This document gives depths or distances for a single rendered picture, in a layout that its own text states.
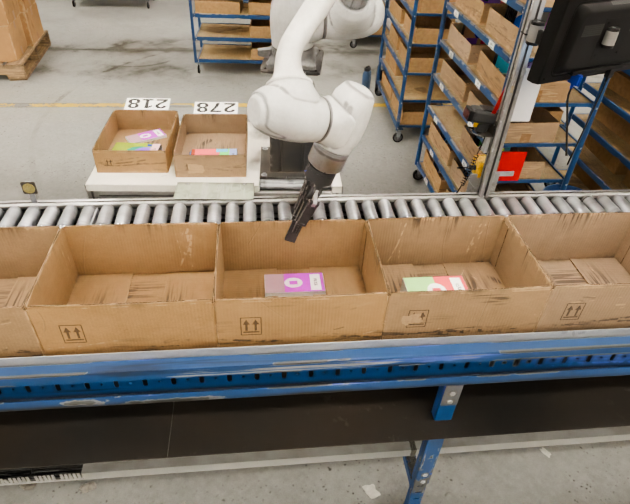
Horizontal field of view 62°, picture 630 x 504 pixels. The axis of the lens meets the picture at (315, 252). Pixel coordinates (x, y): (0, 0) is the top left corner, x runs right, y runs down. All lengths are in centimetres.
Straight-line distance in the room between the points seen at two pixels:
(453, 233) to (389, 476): 101
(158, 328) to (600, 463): 180
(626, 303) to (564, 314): 15
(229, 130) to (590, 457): 202
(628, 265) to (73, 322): 149
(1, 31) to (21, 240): 414
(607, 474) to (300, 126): 182
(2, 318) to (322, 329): 69
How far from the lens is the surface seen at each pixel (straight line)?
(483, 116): 207
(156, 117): 254
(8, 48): 559
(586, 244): 173
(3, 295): 158
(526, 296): 133
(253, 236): 141
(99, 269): 153
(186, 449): 145
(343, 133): 120
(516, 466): 229
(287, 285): 141
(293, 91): 112
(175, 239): 143
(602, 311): 148
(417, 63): 401
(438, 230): 149
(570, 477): 235
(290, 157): 214
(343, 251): 146
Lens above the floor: 185
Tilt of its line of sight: 39 degrees down
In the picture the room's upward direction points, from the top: 3 degrees clockwise
